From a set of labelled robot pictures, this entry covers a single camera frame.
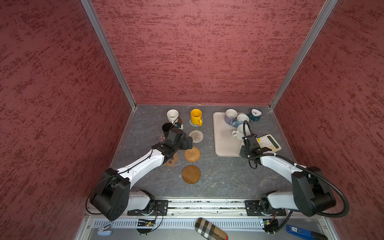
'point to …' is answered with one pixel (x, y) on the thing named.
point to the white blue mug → (241, 118)
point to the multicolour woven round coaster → (197, 136)
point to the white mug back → (230, 116)
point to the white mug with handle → (172, 115)
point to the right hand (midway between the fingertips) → (243, 153)
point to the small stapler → (105, 230)
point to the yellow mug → (196, 116)
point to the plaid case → (209, 231)
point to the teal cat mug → (255, 115)
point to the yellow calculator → (268, 141)
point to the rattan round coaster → (192, 155)
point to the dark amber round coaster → (179, 120)
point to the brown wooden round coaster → (191, 174)
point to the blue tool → (304, 234)
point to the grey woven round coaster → (193, 125)
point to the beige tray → (226, 144)
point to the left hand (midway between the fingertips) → (185, 142)
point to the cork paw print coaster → (171, 162)
